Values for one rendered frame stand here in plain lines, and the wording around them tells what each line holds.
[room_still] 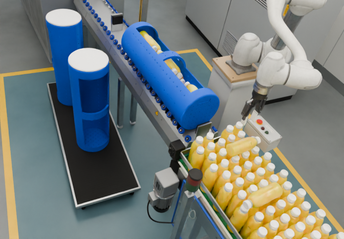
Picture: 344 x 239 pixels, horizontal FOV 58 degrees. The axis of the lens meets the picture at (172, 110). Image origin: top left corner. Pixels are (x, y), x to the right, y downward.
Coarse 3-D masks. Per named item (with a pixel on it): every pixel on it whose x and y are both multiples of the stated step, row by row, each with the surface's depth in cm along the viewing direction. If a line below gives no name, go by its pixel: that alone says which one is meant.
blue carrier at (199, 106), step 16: (128, 32) 224; (128, 48) 222; (144, 48) 210; (144, 64) 207; (160, 64) 198; (160, 80) 195; (176, 80) 188; (192, 80) 211; (160, 96) 198; (176, 96) 184; (192, 96) 178; (208, 96) 180; (176, 112) 184; (192, 112) 183; (208, 112) 192; (192, 128) 195
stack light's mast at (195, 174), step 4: (192, 168) 137; (196, 168) 137; (192, 172) 135; (196, 172) 136; (200, 172) 136; (192, 176) 134; (196, 176) 134; (200, 176) 134; (196, 180) 133; (188, 192) 144
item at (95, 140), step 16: (80, 80) 246; (96, 80) 251; (80, 96) 256; (96, 96) 263; (80, 112) 238; (96, 112) 276; (80, 128) 252; (96, 128) 290; (80, 144) 268; (96, 144) 276
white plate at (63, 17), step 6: (54, 12) 259; (60, 12) 261; (66, 12) 262; (72, 12) 263; (48, 18) 251; (54, 18) 252; (60, 18) 254; (66, 18) 255; (72, 18) 256; (78, 18) 257; (54, 24) 247; (60, 24) 248; (66, 24) 249; (72, 24) 250
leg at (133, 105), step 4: (132, 96) 296; (132, 100) 299; (132, 104) 302; (136, 104) 303; (132, 108) 305; (136, 108) 307; (132, 112) 308; (136, 112) 311; (132, 116) 312; (132, 120) 316; (132, 124) 321
